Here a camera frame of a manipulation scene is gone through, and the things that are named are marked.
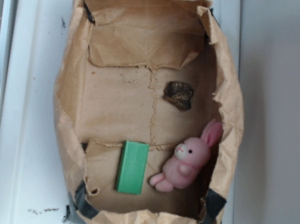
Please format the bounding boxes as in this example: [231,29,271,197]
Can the brown paper bag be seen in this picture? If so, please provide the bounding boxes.
[54,0,244,224]

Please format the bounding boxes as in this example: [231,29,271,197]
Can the green rectangular block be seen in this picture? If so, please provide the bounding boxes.
[115,141,149,195]

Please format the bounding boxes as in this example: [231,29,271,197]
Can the pink plush bunny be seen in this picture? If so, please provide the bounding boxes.
[149,119,223,193]

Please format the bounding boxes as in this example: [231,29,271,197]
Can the dark brown rock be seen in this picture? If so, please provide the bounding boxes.
[163,81,194,111]

